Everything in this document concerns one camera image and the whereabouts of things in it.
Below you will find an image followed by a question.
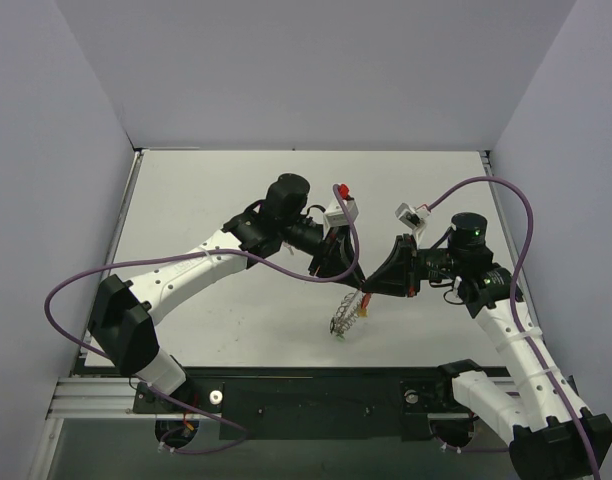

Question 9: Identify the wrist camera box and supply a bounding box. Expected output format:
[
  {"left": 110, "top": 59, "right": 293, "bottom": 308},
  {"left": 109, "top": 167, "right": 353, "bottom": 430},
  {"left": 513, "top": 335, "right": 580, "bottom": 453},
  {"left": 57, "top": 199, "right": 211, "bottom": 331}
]
[
  {"left": 323, "top": 184, "right": 359, "bottom": 231},
  {"left": 395, "top": 203, "right": 431, "bottom": 246}
]

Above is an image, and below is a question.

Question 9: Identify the metal keyring disc with rings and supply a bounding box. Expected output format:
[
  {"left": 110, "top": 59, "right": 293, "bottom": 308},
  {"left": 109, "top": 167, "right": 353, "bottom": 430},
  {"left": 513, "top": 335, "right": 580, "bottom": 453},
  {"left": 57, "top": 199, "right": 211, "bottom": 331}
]
[{"left": 330, "top": 290, "right": 363, "bottom": 336}]

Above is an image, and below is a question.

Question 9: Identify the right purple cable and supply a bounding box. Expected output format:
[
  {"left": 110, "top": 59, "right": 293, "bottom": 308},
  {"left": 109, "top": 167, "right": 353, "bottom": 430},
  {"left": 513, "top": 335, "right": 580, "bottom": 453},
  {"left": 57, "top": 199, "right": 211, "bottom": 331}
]
[{"left": 418, "top": 177, "right": 605, "bottom": 480}]

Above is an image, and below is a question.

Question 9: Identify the red tag key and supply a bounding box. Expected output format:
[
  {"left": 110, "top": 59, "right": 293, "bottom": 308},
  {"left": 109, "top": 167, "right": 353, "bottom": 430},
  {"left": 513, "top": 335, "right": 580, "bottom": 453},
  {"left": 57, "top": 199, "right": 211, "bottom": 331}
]
[{"left": 361, "top": 293, "right": 371, "bottom": 308}]

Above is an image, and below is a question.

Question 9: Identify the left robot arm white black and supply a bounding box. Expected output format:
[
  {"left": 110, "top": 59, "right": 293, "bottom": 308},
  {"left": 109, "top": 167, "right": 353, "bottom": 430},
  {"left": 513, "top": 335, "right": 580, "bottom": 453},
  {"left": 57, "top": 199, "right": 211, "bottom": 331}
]
[{"left": 88, "top": 173, "right": 365, "bottom": 412}]

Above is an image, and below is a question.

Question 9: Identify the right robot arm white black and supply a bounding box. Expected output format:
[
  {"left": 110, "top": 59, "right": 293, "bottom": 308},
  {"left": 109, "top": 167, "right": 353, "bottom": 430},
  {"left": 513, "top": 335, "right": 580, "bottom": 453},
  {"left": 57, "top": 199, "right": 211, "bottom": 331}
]
[{"left": 362, "top": 208, "right": 612, "bottom": 479}]

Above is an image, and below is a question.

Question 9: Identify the purple cable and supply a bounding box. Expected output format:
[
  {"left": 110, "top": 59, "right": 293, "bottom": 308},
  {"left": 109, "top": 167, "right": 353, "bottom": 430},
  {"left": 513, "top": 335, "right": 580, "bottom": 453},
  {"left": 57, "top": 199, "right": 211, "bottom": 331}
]
[
  {"left": 43, "top": 184, "right": 362, "bottom": 455},
  {"left": 418, "top": 177, "right": 605, "bottom": 480}
]

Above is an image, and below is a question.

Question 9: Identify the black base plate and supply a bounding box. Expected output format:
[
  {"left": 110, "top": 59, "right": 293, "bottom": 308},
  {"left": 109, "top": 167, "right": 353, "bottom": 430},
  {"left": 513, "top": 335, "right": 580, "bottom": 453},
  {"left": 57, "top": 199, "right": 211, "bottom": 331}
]
[{"left": 130, "top": 367, "right": 487, "bottom": 444}]

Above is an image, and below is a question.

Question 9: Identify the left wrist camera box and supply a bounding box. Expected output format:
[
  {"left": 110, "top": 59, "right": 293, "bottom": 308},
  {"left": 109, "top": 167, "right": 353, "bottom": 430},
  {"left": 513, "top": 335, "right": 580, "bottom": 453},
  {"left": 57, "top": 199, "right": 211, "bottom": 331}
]
[{"left": 323, "top": 184, "right": 359, "bottom": 231}]

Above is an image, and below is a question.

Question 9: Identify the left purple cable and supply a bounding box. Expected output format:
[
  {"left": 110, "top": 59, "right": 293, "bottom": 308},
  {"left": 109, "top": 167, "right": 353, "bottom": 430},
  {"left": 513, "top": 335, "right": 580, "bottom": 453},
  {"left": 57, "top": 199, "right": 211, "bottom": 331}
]
[{"left": 43, "top": 184, "right": 362, "bottom": 455}]

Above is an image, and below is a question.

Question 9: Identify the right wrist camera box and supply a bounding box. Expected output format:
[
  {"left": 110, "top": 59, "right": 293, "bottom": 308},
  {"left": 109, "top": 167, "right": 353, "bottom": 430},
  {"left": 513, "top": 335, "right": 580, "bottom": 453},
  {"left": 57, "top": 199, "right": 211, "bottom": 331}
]
[{"left": 395, "top": 203, "right": 431, "bottom": 246}]

